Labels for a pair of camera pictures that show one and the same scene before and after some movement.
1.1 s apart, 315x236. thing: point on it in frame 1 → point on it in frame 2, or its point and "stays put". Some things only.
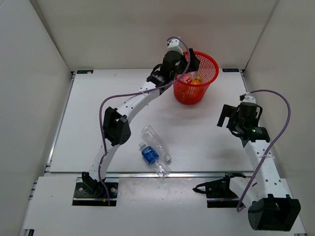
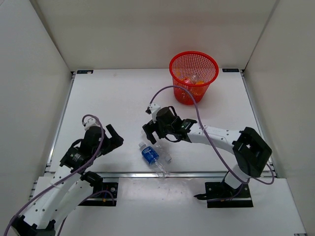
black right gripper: [228, 110] → [150, 127]
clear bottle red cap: [187, 78] → [195, 78]
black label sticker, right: [231, 70] stays put
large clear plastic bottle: [155, 140] → [150, 156]
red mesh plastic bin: [192, 94] stays put
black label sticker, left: [84, 71] stays put
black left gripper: [195, 62] → [112, 142]
